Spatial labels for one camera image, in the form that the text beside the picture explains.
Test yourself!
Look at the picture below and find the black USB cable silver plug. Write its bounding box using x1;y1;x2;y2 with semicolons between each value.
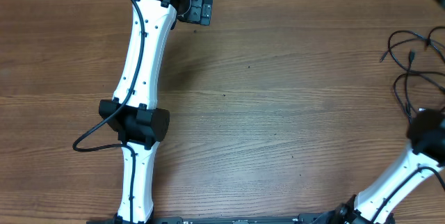
386;30;445;113

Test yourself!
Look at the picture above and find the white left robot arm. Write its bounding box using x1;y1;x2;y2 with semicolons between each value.
99;0;213;223

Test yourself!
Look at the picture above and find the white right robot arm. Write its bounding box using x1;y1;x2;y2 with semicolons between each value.
330;109;444;224

